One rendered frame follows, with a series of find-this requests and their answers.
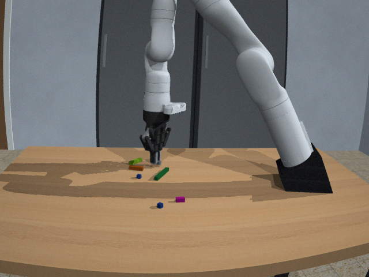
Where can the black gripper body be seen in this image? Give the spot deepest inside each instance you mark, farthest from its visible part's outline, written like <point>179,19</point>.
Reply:
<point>155,120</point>

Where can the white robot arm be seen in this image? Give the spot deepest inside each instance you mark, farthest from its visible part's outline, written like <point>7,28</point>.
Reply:
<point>254,66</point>

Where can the small magenta block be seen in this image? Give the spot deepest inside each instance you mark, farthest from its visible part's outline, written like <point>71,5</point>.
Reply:
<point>180,199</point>

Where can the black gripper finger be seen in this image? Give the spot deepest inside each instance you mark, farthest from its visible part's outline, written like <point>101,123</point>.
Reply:
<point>165,132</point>
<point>148,145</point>

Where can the orange rod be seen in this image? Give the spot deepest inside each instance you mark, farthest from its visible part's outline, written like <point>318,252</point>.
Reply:
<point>139,168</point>

